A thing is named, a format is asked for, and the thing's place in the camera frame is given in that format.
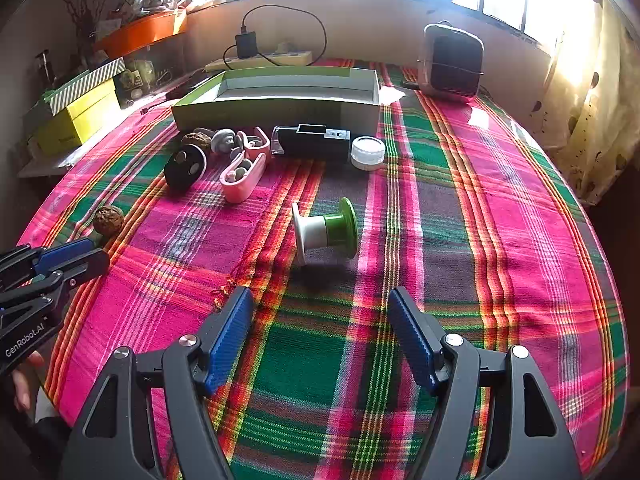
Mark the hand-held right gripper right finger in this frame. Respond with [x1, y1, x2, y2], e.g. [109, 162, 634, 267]
[387, 286, 583, 480]

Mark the black rectangular device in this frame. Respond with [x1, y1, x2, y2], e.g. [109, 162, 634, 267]
[271, 123, 352, 163]

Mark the green striped box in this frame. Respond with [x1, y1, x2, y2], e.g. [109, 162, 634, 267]
[42, 57, 126, 106]

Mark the pink clip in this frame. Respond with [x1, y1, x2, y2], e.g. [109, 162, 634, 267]
[220, 152, 267, 204]

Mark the cream power strip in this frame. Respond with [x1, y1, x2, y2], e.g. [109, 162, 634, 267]
[205, 50, 313, 72]

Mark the orange box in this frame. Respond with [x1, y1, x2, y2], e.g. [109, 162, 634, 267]
[94, 10, 188, 60]

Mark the ridged brown walnut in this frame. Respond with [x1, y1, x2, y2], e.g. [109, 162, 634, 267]
[181, 130, 213, 151]

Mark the black charging cable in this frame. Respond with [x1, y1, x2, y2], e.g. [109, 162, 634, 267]
[223, 5, 328, 68]

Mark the black round lid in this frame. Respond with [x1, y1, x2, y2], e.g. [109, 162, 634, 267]
[164, 144, 207, 192]

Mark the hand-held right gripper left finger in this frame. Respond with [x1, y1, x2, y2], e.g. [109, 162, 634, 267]
[60, 286, 256, 480]

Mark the green and white spool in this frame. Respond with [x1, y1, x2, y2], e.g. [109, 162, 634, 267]
[291, 197, 359, 267]

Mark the cluttered side shelf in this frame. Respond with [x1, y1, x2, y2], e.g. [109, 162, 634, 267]
[100, 35, 191, 106]

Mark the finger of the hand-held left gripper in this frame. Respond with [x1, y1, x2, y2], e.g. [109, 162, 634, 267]
[0, 237, 97, 291]
[0, 249, 111, 311]

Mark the green cardboard box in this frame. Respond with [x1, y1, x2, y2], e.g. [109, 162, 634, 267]
[171, 66, 382, 137]

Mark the clear white jar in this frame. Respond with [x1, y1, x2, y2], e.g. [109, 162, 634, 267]
[350, 135, 386, 172]

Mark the black smartphone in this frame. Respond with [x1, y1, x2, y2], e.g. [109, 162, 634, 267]
[165, 80, 211, 102]

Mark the person's left hand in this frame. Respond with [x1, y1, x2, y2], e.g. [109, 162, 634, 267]
[12, 351, 47, 414]

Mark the grey small heater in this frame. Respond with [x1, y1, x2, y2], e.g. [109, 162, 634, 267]
[417, 21, 485, 102]

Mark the yellow box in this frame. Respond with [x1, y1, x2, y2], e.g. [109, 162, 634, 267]
[32, 80, 121, 157]

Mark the cream dotted curtain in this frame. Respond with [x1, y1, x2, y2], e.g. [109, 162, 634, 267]
[530, 0, 640, 206]

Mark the pitted brown walnut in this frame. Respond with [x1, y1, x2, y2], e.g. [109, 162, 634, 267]
[93, 205, 124, 237]

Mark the plaid blanket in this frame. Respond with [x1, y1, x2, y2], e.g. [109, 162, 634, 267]
[17, 59, 628, 480]

